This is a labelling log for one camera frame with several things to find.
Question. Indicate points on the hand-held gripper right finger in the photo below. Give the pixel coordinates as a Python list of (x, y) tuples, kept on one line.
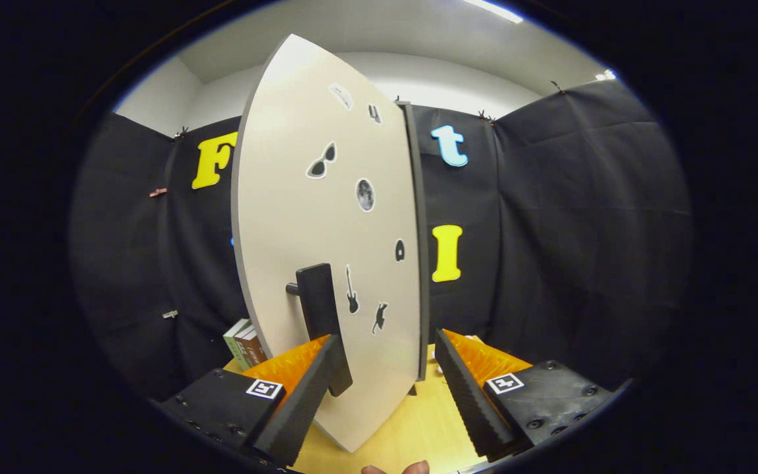
[(468, 401)]

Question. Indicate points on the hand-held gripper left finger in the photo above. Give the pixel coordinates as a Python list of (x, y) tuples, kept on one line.
[(303, 408)]

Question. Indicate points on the beige cabinet door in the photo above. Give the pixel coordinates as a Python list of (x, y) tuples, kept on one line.
[(287, 217)]

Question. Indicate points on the green book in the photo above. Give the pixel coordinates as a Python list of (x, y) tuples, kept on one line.
[(234, 343)]

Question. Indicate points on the dark grey cabinet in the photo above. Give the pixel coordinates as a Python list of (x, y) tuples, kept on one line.
[(422, 263)]

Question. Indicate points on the black backdrop cloth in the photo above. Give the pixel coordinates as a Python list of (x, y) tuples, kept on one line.
[(583, 250)]

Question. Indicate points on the copper cloth clip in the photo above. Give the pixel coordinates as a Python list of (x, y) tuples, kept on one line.
[(158, 192)]

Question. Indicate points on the black cloth clip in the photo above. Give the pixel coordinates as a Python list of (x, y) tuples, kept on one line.
[(556, 85), (181, 132), (485, 117)]

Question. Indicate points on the small ceiling light panel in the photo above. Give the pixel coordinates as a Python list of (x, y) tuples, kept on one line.
[(606, 75)]

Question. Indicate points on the long ceiling light panel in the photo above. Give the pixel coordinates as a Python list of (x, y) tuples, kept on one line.
[(494, 10)]

